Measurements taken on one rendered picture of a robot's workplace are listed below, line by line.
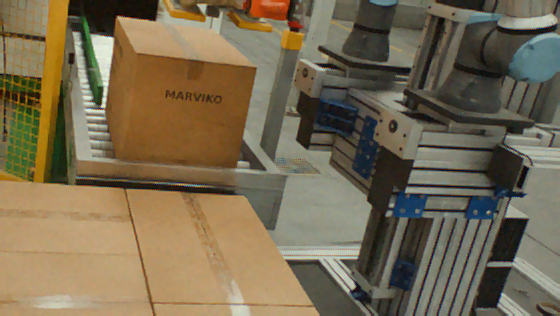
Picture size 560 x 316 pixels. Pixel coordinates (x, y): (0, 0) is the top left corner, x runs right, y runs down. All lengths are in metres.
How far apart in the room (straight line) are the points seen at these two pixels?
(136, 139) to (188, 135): 0.17
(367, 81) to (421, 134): 0.52
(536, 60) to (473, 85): 0.19
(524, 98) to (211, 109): 0.92
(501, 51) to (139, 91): 1.03
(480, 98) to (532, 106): 0.42
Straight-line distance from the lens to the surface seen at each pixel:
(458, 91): 1.71
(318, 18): 5.15
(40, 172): 2.86
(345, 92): 2.09
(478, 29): 1.71
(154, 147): 2.10
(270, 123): 2.71
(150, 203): 1.94
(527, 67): 1.58
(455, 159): 1.74
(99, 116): 2.67
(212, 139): 2.13
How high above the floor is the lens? 1.38
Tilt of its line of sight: 18 degrees down
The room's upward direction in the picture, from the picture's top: 11 degrees clockwise
